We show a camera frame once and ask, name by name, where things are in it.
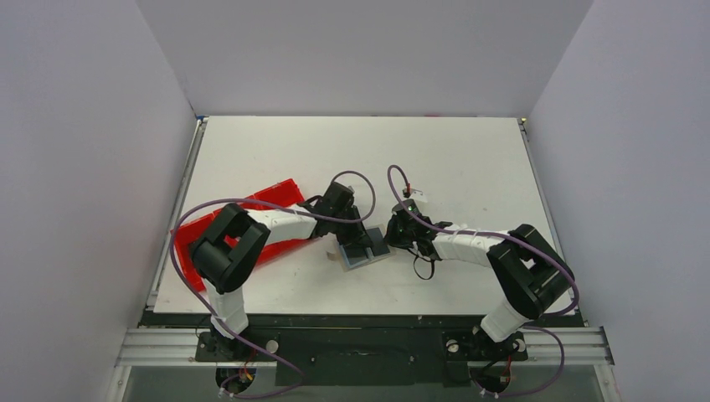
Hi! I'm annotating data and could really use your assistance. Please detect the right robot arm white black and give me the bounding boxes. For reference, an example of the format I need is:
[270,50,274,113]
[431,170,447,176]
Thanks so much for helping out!
[385,199,574,358]

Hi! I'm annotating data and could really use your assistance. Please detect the grey credit card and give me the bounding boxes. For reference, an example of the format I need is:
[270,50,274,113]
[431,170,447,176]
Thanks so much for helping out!
[339,246,370,270]

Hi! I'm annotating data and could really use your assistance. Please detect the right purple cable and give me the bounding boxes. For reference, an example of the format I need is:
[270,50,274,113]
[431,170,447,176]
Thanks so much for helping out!
[387,164,581,399]

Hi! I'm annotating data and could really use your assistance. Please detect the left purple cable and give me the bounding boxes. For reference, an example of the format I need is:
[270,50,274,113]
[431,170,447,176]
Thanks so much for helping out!
[168,170,377,400]

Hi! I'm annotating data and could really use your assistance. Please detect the aluminium frame rail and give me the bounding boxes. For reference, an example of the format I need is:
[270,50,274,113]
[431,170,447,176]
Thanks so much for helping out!
[116,327,615,367]

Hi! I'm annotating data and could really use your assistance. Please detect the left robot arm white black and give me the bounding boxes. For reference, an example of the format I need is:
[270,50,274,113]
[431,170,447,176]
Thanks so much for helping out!
[190,182,373,360]

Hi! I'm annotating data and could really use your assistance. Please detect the beige card holder wallet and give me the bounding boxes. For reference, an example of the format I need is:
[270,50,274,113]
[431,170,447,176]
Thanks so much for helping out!
[326,224,394,272]

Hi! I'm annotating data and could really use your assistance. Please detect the purple cable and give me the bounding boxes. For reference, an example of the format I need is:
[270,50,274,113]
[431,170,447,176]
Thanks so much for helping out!
[168,170,377,400]
[387,164,581,399]

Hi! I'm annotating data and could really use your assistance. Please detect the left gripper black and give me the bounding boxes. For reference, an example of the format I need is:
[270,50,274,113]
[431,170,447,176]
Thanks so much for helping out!
[330,205,373,249]

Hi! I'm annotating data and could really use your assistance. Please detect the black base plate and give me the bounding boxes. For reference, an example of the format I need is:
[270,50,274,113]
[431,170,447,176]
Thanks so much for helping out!
[194,328,528,387]

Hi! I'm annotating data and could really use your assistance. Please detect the dark credit card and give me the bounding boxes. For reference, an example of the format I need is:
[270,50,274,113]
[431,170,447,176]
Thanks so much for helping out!
[367,227,390,258]

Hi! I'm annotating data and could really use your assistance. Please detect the black loop cable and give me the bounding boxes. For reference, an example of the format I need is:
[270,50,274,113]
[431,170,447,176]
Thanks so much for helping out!
[412,248,437,282]

